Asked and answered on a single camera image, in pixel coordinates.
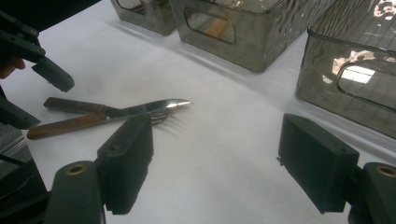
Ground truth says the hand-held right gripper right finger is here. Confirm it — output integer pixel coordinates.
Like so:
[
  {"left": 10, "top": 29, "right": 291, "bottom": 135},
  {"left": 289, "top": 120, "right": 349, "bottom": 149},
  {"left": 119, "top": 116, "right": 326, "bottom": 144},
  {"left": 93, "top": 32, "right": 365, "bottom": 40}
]
[{"left": 276, "top": 113, "right": 361, "bottom": 215}]

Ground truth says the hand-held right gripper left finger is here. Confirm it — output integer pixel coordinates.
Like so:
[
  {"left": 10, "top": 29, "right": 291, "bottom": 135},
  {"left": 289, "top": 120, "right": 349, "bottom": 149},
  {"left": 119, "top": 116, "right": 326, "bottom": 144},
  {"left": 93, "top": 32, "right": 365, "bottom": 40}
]
[{"left": 96, "top": 113, "right": 154, "bottom": 217}]

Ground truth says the wooden-handled knife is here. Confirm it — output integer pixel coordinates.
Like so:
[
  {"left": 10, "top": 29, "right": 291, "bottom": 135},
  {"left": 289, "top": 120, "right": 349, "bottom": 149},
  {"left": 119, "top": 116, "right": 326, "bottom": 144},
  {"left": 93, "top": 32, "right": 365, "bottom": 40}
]
[{"left": 43, "top": 96, "right": 172, "bottom": 126}]

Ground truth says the wooden-handled fork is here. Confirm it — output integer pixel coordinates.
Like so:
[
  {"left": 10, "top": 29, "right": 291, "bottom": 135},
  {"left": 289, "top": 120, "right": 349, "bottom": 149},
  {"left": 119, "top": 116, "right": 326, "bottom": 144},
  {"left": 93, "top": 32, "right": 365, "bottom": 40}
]
[{"left": 27, "top": 98, "right": 191, "bottom": 140}]

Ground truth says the transparent grey plastic bin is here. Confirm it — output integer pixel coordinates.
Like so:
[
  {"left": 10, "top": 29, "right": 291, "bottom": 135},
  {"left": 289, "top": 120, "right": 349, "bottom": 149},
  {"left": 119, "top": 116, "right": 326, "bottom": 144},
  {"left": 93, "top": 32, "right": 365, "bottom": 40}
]
[
  {"left": 110, "top": 0, "right": 178, "bottom": 36},
  {"left": 169, "top": 0, "right": 335, "bottom": 73},
  {"left": 295, "top": 0, "right": 396, "bottom": 139}
]

